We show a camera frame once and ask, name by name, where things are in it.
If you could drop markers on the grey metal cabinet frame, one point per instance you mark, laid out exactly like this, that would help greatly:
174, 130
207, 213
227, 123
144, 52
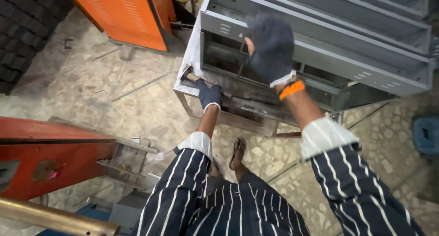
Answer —
325, 40

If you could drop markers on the person's left hand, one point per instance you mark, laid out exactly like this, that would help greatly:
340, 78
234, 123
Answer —
210, 94

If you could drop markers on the black sandal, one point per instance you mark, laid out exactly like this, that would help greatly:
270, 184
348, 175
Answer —
237, 153

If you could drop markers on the stack of black tyres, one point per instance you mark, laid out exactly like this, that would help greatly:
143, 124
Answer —
24, 30

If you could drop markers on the person's left fingers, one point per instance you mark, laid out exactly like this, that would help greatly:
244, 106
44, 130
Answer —
203, 85

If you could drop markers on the brass coloured metal pipe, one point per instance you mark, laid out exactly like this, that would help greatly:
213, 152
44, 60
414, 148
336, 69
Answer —
55, 219

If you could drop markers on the orange metal machine cabinet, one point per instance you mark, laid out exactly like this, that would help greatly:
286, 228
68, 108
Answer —
130, 14

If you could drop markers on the metal work table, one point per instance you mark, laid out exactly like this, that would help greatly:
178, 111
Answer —
240, 105

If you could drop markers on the striped dark shirt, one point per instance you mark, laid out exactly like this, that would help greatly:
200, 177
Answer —
240, 201

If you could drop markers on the blue plastic stool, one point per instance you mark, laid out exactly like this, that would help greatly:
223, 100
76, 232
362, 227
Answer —
426, 134

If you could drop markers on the person's right hand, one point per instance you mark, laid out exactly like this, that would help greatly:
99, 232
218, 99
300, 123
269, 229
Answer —
272, 50

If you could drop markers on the red metal machine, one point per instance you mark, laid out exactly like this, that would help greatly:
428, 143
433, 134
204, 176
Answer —
58, 157

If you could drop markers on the orange wristband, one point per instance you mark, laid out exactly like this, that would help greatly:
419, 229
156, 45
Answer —
291, 89

